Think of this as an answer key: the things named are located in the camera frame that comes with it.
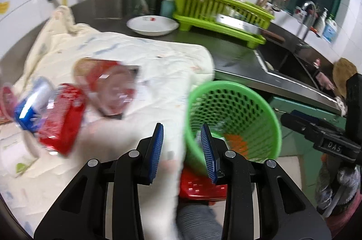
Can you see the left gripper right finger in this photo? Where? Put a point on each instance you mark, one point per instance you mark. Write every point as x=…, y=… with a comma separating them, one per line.
x=284, y=211

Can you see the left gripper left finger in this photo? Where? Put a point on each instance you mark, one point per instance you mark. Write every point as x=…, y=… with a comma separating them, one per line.
x=79, y=211

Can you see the orange wafer snack wrapper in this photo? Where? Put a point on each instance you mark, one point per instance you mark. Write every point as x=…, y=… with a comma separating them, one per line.
x=237, y=144

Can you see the red cola can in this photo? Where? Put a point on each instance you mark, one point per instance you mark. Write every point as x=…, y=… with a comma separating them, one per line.
x=63, y=118

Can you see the white yogurt cup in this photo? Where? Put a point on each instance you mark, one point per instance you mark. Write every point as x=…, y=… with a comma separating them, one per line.
x=16, y=157

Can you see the blue white drink can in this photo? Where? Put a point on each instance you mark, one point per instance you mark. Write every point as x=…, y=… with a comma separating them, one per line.
x=28, y=113

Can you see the clear tea bottle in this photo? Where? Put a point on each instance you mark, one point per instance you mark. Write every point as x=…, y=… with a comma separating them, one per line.
x=109, y=85

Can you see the red printed paper cup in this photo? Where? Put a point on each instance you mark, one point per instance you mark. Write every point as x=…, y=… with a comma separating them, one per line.
x=8, y=103

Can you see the grey gloved hand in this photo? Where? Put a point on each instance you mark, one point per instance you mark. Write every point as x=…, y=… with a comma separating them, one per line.
x=337, y=186

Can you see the green cabinet door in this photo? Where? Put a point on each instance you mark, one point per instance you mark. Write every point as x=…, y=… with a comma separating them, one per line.
x=294, y=144

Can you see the cream quilted cloth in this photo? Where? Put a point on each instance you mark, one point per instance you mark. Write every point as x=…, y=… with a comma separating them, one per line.
x=168, y=72

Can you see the brown round scrubber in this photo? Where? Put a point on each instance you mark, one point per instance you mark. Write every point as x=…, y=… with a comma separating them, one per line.
x=343, y=69

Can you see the red plastic stool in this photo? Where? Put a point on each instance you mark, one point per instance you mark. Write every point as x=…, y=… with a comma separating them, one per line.
x=198, y=187

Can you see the blue detergent bottle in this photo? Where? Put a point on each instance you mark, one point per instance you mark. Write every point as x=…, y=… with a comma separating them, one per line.
x=331, y=29

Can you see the white soap pump bottle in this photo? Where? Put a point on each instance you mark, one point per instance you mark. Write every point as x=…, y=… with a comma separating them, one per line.
x=320, y=24

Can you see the green plastic mesh basket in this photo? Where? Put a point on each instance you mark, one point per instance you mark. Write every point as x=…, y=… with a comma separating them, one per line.
x=231, y=108

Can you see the chrome sink faucet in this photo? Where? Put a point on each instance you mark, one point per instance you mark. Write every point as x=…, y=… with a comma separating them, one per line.
x=308, y=10

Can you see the green dish rack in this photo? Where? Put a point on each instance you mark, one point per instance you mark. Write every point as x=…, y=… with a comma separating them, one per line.
x=241, y=20

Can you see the white ceramic plate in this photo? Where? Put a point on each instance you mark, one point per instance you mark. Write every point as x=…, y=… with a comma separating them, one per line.
x=152, y=25

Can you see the teal soap bottle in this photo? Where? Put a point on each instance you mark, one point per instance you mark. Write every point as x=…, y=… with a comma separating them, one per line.
x=167, y=8

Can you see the cleaver with wooden handle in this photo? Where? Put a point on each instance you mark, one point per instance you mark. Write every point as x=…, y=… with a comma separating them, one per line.
x=248, y=28

